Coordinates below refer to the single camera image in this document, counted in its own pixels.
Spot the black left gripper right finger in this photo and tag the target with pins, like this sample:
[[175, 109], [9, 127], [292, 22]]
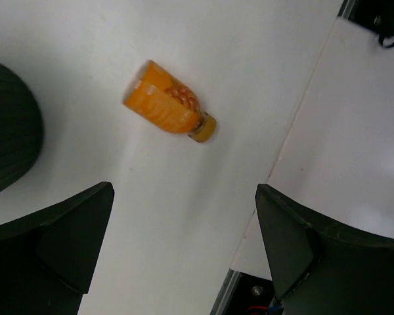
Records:
[[319, 265]]

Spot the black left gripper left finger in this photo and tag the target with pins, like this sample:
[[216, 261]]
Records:
[[48, 258]]

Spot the black ribbed plastic bin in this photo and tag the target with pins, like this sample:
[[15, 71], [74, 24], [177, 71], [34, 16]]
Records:
[[21, 128]]

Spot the orange juice bottle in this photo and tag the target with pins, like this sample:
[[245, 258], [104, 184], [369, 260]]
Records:
[[167, 103]]

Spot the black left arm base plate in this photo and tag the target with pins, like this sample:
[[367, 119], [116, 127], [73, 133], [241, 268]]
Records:
[[242, 293]]

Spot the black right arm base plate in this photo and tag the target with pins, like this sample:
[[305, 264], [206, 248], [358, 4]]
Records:
[[374, 15]]

